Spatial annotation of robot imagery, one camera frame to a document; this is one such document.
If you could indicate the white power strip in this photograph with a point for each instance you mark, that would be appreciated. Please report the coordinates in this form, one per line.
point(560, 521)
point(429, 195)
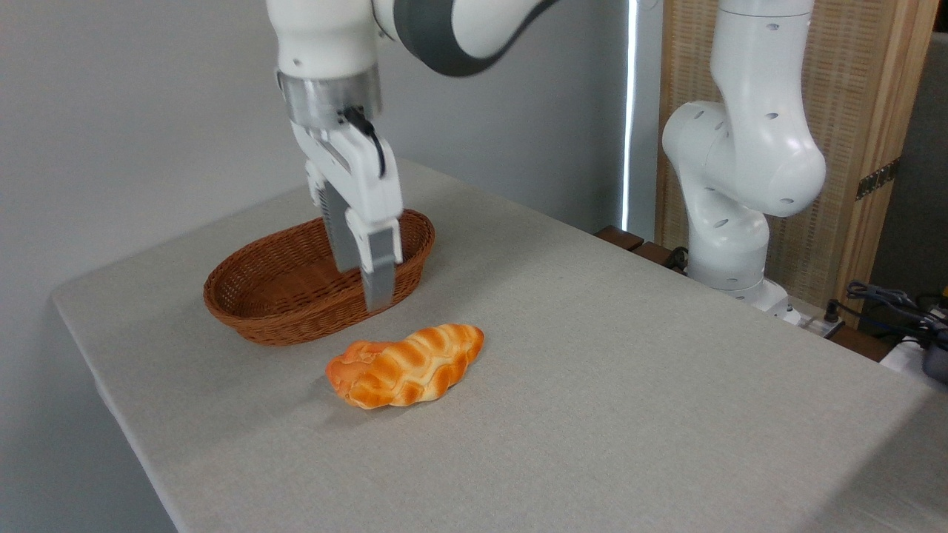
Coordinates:
point(811, 317)

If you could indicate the long braided bread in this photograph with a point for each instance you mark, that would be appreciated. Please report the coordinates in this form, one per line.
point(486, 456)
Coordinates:
point(422, 363)

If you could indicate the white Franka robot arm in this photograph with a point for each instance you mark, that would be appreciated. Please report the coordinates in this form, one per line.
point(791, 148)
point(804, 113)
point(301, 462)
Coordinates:
point(748, 155)

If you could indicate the dark wooden block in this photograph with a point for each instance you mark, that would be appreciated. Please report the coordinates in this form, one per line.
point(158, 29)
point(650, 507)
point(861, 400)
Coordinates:
point(653, 254)
point(619, 237)

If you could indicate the brown wicker basket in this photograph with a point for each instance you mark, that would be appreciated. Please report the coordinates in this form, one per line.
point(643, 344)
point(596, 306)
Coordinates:
point(281, 296)

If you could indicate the metal screen hinge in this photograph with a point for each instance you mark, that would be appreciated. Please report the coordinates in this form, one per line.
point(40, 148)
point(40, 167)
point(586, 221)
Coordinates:
point(878, 179)

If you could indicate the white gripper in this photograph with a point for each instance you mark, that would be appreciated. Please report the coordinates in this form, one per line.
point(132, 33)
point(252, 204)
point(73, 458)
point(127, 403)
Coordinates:
point(366, 189)

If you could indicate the round orange bread bun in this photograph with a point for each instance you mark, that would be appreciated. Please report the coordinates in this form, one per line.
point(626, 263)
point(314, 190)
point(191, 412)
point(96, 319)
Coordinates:
point(346, 364)

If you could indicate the grey device housing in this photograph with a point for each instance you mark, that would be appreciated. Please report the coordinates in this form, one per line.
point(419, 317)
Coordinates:
point(937, 361)

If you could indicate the grey tablecloth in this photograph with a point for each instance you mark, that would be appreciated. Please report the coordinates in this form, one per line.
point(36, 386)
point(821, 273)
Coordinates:
point(592, 444)

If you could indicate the wooden woven folding screen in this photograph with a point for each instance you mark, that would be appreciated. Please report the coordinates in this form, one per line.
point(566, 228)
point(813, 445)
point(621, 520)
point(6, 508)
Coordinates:
point(852, 89)

